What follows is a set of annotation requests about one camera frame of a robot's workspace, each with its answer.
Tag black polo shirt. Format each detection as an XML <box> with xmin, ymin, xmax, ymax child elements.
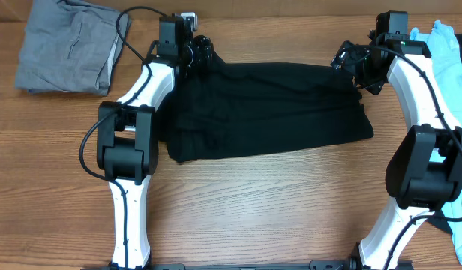
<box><xmin>157</xmin><ymin>55</ymin><xmax>374</xmax><ymax>163</ymax></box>

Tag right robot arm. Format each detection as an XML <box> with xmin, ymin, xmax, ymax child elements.
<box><xmin>310</xmin><ymin>10</ymin><xmax>462</xmax><ymax>269</ymax></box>

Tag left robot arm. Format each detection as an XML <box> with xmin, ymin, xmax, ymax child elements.
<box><xmin>97</xmin><ymin>12</ymin><xmax>213</xmax><ymax>269</ymax></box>

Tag light blue shirt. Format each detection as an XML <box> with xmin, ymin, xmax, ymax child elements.
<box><xmin>410</xmin><ymin>20</ymin><xmax>462</xmax><ymax>265</ymax></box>

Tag folded grey shorts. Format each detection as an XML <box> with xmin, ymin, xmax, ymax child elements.
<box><xmin>15</xmin><ymin>0</ymin><xmax>131</xmax><ymax>96</ymax></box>

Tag right black cable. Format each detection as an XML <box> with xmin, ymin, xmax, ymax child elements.
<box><xmin>360</xmin><ymin>33</ymin><xmax>462</xmax><ymax>270</ymax></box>

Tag black cable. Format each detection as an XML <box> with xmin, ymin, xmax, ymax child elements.
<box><xmin>360</xmin><ymin>33</ymin><xmax>462</xmax><ymax>270</ymax></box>
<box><xmin>79</xmin><ymin>5</ymin><xmax>168</xmax><ymax>270</ymax></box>

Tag left black cable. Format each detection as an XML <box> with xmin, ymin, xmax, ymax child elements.
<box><xmin>79</xmin><ymin>5</ymin><xmax>168</xmax><ymax>270</ymax></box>

